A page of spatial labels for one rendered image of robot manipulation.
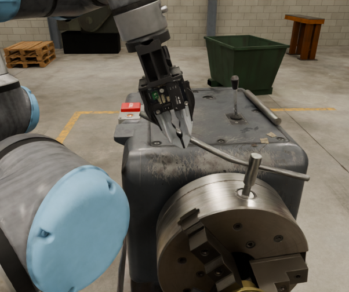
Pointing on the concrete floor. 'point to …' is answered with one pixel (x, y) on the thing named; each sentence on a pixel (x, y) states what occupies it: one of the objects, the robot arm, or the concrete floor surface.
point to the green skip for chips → (244, 61)
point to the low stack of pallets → (29, 54)
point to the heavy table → (304, 36)
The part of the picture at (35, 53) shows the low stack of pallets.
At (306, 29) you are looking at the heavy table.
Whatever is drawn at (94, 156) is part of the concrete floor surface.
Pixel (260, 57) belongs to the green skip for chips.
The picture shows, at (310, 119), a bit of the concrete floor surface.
